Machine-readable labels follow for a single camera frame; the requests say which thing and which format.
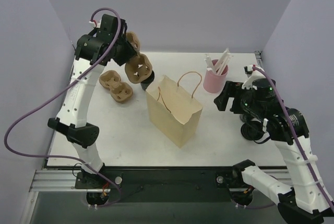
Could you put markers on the black coffee cup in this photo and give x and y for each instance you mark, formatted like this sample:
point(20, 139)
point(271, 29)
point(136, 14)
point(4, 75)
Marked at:
point(245, 118)
point(145, 83)

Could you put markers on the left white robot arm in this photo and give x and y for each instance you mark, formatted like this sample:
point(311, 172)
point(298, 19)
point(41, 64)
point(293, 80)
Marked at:
point(93, 52)

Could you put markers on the white wrapped straw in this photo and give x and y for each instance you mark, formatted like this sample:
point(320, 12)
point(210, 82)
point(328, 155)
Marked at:
point(224, 64)
point(210, 65)
point(221, 60)

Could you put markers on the aluminium frame rail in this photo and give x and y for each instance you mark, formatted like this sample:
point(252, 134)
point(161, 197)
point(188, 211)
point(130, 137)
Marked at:
point(129, 141)

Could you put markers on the beige paper bag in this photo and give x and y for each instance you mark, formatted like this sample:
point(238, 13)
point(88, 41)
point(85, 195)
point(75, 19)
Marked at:
point(173, 110)

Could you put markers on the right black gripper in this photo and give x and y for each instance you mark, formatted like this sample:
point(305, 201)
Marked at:
point(227, 96)

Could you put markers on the pink straw holder cup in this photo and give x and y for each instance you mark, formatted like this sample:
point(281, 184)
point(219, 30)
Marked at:
point(214, 83)

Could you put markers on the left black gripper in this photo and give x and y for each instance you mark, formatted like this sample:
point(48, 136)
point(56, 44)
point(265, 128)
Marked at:
point(124, 52)

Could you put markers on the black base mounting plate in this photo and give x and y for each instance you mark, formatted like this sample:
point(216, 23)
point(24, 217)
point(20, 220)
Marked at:
point(164, 185)

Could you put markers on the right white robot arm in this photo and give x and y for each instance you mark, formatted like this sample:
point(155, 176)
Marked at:
point(306, 200)

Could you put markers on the brown pulp cup carrier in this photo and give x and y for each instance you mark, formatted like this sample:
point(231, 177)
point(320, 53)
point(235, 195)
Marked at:
point(119, 90)

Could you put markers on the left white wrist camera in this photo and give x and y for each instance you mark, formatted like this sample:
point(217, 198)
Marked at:
point(95, 24)

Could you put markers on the stack of black lids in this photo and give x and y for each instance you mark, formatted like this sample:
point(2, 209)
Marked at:
point(252, 131)

